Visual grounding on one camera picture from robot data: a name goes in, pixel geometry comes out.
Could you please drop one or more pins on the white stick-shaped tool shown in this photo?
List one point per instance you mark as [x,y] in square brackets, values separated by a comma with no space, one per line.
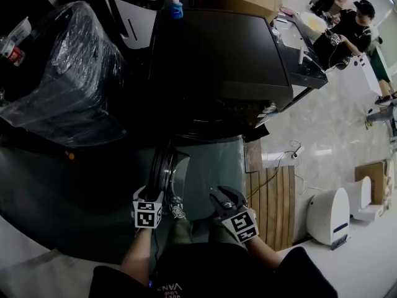
[301,56]

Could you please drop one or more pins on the wooden slat pallet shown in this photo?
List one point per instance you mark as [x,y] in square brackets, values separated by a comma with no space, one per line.
[273,206]

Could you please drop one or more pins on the person's grey laced shoe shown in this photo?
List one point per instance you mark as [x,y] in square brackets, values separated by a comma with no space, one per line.
[177,211]

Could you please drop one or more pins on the white basin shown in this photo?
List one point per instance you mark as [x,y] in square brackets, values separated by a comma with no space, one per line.
[313,23]

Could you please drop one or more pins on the person's olive trousers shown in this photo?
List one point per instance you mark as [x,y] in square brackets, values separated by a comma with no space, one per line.
[223,231]

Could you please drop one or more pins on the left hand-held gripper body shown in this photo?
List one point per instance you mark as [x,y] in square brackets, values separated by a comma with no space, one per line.
[145,217]

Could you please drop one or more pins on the person's left forearm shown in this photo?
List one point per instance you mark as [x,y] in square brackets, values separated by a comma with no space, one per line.
[136,253]

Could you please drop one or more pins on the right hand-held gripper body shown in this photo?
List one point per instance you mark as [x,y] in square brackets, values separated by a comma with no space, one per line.
[243,223]

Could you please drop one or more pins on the person's right forearm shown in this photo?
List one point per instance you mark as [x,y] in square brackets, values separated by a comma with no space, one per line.
[263,253]

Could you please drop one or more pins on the flat cardboard sheet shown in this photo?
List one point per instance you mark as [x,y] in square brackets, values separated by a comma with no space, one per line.
[373,172]

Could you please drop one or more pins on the white plastic container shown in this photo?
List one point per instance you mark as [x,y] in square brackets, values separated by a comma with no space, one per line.
[20,29]

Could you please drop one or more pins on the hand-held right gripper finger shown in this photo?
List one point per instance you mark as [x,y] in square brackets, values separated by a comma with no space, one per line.
[234,194]
[218,205]

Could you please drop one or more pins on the blue plastic bottle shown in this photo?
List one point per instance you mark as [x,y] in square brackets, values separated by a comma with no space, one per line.
[176,9]

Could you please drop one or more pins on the grey wheeled frame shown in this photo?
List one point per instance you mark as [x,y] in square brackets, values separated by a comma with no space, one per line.
[383,113]

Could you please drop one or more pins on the person's black shirt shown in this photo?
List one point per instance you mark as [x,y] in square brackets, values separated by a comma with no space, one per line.
[217,275]

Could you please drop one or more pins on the clear bottle with red label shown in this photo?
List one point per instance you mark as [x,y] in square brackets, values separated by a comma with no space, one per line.
[12,53]

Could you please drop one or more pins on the white rounded robot base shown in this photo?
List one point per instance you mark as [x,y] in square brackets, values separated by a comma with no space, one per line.
[364,197]
[328,216]

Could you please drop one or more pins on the white slanted panel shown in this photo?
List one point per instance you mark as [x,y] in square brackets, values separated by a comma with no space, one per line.
[367,73]

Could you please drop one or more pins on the black table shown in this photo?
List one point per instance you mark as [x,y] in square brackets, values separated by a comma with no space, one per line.
[304,67]

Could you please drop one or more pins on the plastic-wrapped black appliance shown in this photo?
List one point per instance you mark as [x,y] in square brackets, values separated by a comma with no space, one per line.
[71,73]

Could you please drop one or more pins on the white and black machine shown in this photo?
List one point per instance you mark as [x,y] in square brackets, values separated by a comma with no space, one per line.
[139,11]

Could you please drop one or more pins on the dark grey platform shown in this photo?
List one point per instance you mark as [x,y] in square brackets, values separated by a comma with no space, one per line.
[77,203]

